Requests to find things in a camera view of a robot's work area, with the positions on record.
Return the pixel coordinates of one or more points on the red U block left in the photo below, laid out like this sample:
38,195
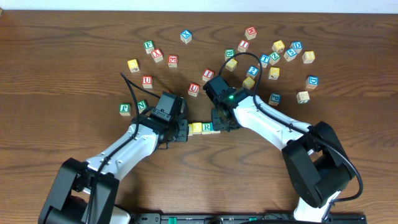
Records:
147,82

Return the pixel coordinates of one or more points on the blue X block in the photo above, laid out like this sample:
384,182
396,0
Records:
186,36

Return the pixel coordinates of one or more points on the yellow 8 block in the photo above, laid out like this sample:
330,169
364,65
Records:
308,57

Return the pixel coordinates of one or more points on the green J block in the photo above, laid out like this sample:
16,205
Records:
125,109

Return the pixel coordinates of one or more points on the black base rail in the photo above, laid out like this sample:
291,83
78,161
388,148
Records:
155,218

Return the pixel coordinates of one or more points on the red u block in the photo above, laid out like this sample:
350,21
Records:
147,82
193,89

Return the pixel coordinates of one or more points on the blue 2 block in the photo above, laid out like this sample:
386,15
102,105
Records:
252,72

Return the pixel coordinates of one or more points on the red X block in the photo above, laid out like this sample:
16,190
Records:
157,55

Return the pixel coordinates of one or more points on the plain wood L block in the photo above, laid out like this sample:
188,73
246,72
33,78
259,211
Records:
303,97

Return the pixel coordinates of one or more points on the green R block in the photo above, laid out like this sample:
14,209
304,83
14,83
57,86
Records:
206,128

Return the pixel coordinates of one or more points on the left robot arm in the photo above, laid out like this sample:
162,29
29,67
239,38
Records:
85,192

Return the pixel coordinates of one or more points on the yellow O block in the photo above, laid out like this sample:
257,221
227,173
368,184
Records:
197,128

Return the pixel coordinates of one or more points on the red block top right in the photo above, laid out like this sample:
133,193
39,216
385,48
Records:
250,33

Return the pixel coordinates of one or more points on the yellow C block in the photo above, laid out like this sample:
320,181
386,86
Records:
190,130

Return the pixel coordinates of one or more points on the blue L block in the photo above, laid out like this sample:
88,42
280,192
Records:
213,131

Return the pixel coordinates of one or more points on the green F block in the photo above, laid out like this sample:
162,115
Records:
149,46

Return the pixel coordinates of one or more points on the yellow block hammer side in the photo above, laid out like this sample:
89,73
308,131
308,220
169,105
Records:
274,73

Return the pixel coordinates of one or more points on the blue D block right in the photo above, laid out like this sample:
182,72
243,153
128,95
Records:
312,82

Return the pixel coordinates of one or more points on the yellow block centre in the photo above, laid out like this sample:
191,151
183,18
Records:
231,64

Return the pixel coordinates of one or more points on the red i block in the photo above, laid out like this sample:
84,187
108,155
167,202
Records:
207,75
243,46

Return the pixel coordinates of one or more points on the yellow S block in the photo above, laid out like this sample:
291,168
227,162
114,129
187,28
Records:
249,83

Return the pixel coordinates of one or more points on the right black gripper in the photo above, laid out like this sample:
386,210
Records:
218,119

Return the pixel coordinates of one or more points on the blue 5 block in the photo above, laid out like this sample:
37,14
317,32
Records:
290,54

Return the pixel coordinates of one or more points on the green Z block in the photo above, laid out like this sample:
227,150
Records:
274,58

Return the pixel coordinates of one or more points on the yellow block far left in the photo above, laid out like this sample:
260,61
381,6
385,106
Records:
133,65

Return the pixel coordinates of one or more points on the blue D block upper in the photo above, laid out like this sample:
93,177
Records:
296,46

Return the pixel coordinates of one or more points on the red I block centre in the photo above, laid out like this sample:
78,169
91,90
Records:
207,75

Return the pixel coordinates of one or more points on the red I block upper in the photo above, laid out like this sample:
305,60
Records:
243,46

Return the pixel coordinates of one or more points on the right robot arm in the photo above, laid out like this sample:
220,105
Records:
317,165

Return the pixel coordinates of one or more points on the blue d block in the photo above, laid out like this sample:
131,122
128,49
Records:
312,82
296,46

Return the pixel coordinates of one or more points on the green B block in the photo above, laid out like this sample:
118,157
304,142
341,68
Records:
228,53

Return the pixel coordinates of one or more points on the green N block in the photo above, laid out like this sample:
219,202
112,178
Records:
142,105

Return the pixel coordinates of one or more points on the red E block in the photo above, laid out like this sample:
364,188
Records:
173,61

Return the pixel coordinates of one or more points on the yellow block upper right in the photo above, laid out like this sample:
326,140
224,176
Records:
278,46

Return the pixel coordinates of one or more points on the blue T block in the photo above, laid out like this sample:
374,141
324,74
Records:
264,60

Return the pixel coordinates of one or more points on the blue P block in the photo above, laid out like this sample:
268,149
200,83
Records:
274,99

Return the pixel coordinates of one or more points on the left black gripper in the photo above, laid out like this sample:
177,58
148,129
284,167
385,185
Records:
181,130

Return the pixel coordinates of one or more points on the red U block centre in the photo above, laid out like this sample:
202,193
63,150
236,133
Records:
193,89

